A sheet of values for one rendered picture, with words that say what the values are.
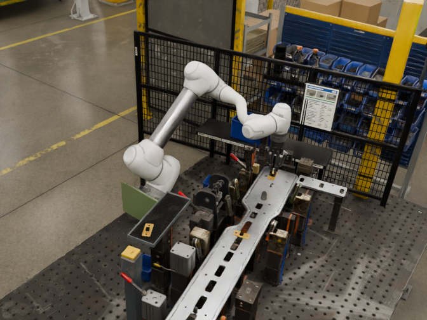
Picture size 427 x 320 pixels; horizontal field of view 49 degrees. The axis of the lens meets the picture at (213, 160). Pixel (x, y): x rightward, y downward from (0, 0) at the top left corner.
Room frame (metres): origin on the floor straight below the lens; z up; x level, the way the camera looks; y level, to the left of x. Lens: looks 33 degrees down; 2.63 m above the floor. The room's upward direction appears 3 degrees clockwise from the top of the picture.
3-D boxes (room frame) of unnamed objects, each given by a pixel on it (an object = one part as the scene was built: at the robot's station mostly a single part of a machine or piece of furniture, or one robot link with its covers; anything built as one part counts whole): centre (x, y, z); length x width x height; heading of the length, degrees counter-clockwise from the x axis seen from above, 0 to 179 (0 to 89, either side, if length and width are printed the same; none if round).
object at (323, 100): (2.70, -0.65, 1.30); 0.23 x 0.02 x 0.31; 67
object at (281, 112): (2.22, -0.33, 1.46); 0.13 x 0.11 x 0.16; 128
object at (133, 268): (1.48, 0.33, 0.92); 0.08 x 0.08 x 0.44; 67
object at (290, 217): (1.99, -0.43, 0.84); 0.11 x 0.08 x 0.29; 67
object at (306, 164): (2.43, -0.57, 0.88); 0.08 x 0.08 x 0.36; 67
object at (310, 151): (2.71, -0.32, 1.02); 0.90 x 0.22 x 0.03; 67
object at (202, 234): (1.71, 0.04, 0.89); 0.13 x 0.11 x 0.38; 67
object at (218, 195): (1.97, -0.01, 0.94); 0.18 x 0.13 x 0.49; 157
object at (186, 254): (1.56, 0.11, 0.90); 0.13 x 0.10 x 0.41; 67
